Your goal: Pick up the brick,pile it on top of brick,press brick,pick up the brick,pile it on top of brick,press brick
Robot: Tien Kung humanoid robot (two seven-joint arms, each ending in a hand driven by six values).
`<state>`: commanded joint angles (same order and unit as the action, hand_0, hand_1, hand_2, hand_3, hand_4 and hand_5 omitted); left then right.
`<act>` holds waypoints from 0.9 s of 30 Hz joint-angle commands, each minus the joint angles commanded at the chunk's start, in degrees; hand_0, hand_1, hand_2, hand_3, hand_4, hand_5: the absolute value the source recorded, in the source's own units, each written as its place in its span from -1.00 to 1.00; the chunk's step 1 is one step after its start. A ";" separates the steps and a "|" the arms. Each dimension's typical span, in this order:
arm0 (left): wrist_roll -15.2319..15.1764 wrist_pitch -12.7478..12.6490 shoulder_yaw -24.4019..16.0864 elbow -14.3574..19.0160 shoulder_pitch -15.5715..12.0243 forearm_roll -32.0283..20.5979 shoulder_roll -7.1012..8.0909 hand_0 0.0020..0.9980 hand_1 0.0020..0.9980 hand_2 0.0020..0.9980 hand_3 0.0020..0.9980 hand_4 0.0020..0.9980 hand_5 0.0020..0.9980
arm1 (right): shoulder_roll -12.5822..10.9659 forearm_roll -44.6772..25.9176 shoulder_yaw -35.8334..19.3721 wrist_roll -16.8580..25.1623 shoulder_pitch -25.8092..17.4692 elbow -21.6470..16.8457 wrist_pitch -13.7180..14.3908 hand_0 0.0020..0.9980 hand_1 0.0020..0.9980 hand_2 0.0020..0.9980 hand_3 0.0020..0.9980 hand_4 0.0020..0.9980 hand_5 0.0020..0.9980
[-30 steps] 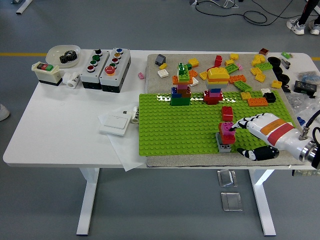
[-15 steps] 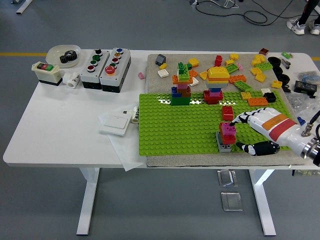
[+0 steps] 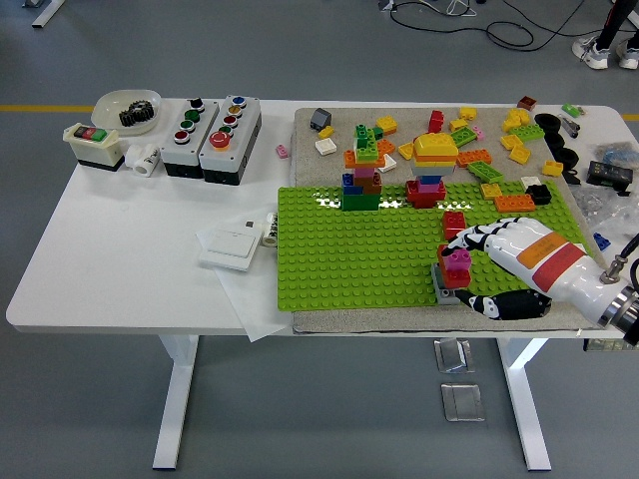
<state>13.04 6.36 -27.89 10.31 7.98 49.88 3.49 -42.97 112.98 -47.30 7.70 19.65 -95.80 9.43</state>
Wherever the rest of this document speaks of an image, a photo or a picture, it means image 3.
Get white desk foot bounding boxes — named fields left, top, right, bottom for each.
left=31, top=0, right=66, bottom=29

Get white pipe fitting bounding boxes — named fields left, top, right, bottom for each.
left=124, top=143, right=162, bottom=178

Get metal floor plate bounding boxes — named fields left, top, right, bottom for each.
left=439, top=381, right=486, bottom=423
left=432, top=337, right=477, bottom=374

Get white bowl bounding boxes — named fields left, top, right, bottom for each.
left=92, top=88, right=164, bottom=137

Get three-button control box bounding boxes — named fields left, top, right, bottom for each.
left=160, top=97, right=221, bottom=179

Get control box with emergency stop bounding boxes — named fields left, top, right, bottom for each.
left=198, top=94, right=264, bottom=187

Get long red brick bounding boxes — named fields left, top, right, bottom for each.
left=436, top=242, right=473, bottom=290

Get red green switch box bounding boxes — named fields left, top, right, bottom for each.
left=63, top=122, right=126, bottom=173

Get long orange brick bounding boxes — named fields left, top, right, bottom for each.
left=456, top=148, right=494, bottom=169
left=493, top=193, right=536, bottom=213

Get magenta brick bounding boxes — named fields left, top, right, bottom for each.
left=445, top=250, right=473, bottom=273

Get black brick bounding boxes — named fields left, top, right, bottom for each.
left=524, top=184, right=552, bottom=206

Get black gears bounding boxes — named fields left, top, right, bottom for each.
left=118, top=99, right=157, bottom=128

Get clear plastic bag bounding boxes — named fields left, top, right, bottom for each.
left=571, top=185, right=639, bottom=240

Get green studded baseplate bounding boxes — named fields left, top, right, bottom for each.
left=277, top=180, right=614, bottom=313

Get white paper sheet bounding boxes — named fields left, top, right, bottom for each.
left=195, top=214, right=294, bottom=343

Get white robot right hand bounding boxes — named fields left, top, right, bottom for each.
left=445, top=217, right=634, bottom=329

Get brick tower with green base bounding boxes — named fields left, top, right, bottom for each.
left=341, top=121, right=388, bottom=213

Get bag with blue parts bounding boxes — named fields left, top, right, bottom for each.
left=588, top=142, right=639, bottom=169

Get person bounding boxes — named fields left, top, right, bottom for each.
left=571, top=0, right=639, bottom=71

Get white table leg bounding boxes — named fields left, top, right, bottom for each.
left=152, top=334, right=201, bottom=471
left=496, top=337, right=553, bottom=472

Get grey brick stack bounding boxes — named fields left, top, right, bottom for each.
left=430, top=262, right=464, bottom=305

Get square red brick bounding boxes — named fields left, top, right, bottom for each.
left=442, top=210, right=468, bottom=241

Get black display device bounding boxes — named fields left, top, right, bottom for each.
left=586, top=160, right=635, bottom=194

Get brick tower with yellow roof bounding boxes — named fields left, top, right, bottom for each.
left=404, top=132, right=459, bottom=209

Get white printed tube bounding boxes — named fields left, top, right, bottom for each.
left=261, top=212, right=280, bottom=247

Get white wall switch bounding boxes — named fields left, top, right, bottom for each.
left=198, top=227, right=265, bottom=273

